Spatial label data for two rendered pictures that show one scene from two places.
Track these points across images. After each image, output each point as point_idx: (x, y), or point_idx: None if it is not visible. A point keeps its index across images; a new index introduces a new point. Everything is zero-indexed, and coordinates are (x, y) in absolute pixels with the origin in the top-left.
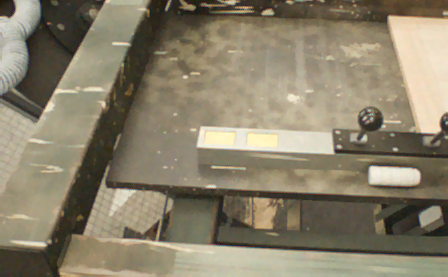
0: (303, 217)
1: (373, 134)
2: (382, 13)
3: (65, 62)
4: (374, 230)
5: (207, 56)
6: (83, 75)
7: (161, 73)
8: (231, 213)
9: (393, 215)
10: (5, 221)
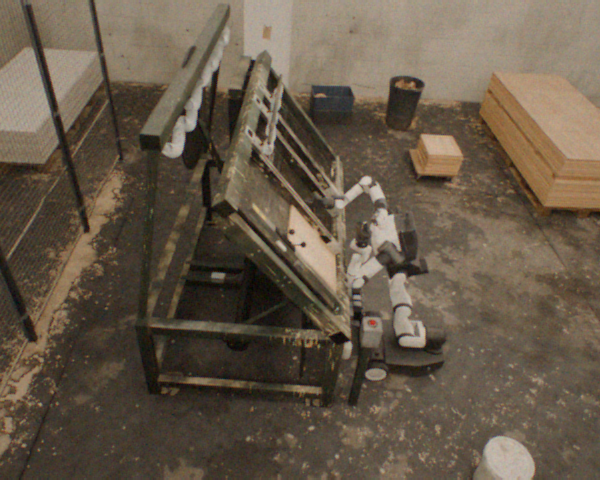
0: (128, 236)
1: (283, 234)
2: (291, 202)
3: None
4: (174, 268)
5: (250, 178)
6: (239, 167)
7: None
8: (64, 200)
9: (196, 266)
10: (230, 198)
